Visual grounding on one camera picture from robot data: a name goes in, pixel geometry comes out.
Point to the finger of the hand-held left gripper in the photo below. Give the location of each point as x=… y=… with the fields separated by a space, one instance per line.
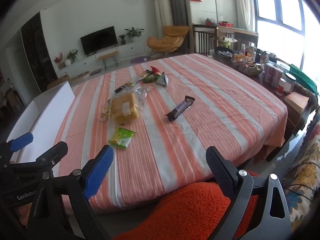
x=22 y=140
x=53 y=152

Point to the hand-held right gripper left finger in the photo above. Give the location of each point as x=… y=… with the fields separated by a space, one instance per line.
x=98 y=172

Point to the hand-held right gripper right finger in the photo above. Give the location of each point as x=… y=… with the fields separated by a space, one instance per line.
x=221 y=170

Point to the white cardboard box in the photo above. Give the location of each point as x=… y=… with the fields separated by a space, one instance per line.
x=50 y=120

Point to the green wafer packet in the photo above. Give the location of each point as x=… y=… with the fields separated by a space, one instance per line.
x=121 y=137

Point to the bread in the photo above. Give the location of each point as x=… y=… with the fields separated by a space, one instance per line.
x=125 y=107

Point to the dark brown chocolate bar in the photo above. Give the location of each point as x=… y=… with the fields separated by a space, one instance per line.
x=178 y=108

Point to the dark stick snack packet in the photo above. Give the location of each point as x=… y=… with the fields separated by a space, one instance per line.
x=122 y=88

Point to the green sausage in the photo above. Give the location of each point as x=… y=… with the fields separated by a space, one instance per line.
x=150 y=79

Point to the blue white triangular packet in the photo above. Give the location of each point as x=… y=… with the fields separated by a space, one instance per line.
x=162 y=80

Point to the red snack packet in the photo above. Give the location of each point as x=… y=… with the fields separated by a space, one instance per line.
x=155 y=70

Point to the wicker basket with snacks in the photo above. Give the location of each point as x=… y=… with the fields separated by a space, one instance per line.
x=247 y=67

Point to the brown cardboard box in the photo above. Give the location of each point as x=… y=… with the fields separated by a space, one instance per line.
x=58 y=81

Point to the floral sofa cover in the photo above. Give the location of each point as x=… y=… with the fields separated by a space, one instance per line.
x=305 y=175

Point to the black display cabinet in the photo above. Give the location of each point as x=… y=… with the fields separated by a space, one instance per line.
x=37 y=55

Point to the red flower plant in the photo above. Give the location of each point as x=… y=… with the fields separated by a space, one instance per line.
x=58 y=60

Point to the green plant in white vase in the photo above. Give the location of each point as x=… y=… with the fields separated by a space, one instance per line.
x=72 y=56

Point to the beige book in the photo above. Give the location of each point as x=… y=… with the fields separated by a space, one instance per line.
x=297 y=102

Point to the white jar with red label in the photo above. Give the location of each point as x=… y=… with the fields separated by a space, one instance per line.
x=281 y=87

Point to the red patterned cans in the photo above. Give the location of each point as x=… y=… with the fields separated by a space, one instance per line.
x=272 y=73

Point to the glass jar with black lid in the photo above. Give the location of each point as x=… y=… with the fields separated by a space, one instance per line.
x=290 y=82

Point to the wooden bench with metal legs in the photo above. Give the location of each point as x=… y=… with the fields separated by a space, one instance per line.
x=107 y=55

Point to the purple rug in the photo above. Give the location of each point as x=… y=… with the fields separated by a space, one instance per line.
x=138 y=60

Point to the black television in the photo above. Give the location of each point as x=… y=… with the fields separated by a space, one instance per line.
x=98 y=40

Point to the group of bottles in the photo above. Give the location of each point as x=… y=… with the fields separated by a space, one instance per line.
x=252 y=52

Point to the white television cabinet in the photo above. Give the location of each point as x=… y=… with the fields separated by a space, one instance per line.
x=130 y=50

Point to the green white container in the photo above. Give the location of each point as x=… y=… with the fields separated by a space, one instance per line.
x=226 y=42

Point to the dark wooden chair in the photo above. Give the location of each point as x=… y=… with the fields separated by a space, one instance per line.
x=203 y=40

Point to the small potted plant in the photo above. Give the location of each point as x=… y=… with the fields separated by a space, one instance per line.
x=122 y=39

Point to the orange lounge chair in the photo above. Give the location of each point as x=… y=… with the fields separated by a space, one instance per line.
x=162 y=42

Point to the wooden table with clutter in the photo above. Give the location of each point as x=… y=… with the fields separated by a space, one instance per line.
x=240 y=30

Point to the large leafy potted plant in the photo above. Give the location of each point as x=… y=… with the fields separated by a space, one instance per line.
x=133 y=32

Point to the grey curtain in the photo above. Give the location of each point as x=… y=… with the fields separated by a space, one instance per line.
x=178 y=10

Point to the white curtain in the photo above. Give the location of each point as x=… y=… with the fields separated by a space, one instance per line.
x=241 y=5

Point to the window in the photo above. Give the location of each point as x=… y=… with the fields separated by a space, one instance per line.
x=287 y=17

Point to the white tower air conditioner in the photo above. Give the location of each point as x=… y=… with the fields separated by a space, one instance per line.
x=160 y=15

